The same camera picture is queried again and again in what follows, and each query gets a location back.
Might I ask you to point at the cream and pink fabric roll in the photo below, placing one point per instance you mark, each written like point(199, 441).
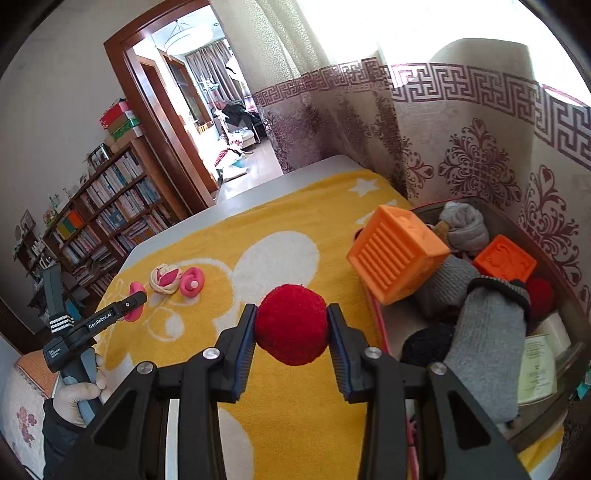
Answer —
point(164, 279)

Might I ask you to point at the pile of clothes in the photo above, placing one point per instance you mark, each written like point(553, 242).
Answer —
point(235, 115)

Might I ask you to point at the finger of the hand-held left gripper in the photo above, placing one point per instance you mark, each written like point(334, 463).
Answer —
point(131, 302)

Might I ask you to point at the round ceiling lamp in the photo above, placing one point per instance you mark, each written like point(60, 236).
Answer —
point(189, 39)

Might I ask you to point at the picture frame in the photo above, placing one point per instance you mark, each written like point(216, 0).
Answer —
point(99, 155)

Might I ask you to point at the light orange ribbed cube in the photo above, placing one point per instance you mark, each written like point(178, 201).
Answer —
point(397, 254)

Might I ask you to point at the green cardboard box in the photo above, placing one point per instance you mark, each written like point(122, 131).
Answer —
point(125, 128)

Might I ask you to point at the person's left forearm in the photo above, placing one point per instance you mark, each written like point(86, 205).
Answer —
point(60, 443)

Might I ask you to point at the grey-brown room curtain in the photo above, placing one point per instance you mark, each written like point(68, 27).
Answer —
point(212, 69)

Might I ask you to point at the wooden door frame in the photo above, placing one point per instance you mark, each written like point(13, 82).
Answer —
point(164, 129)

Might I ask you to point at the yellow and white blanket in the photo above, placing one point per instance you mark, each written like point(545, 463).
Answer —
point(217, 300)

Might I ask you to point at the red tin box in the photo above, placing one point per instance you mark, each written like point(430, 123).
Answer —
point(535, 427)

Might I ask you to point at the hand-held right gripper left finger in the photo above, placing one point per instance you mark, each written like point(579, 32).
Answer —
point(244, 350)

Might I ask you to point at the floral white quilt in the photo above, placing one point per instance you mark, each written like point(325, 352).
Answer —
point(23, 406)

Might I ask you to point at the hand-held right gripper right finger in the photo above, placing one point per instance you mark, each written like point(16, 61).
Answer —
point(339, 355)

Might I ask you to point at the patterned beige curtain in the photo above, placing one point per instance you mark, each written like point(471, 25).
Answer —
point(461, 152)

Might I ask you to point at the red pom-pom ball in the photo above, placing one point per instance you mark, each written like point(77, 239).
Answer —
point(291, 323)
point(541, 297)

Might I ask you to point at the grey sock with black cuff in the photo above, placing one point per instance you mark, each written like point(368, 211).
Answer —
point(489, 350)

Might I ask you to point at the wooden bookshelf with books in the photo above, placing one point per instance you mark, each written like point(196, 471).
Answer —
point(115, 203)

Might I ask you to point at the paper leaflets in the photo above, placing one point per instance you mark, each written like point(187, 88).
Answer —
point(535, 369)

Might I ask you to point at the grey knitted sock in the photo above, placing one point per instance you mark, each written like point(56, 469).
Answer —
point(464, 226)
point(445, 288)

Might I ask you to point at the small framed picture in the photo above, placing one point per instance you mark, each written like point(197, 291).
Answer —
point(28, 220)

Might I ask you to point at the person's left hand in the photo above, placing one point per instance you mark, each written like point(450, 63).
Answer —
point(69, 399)

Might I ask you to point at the brown cardboard box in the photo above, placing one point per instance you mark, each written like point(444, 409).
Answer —
point(124, 141)

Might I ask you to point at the orange cat-embossed rubber cube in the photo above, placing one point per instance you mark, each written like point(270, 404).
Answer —
point(503, 258)

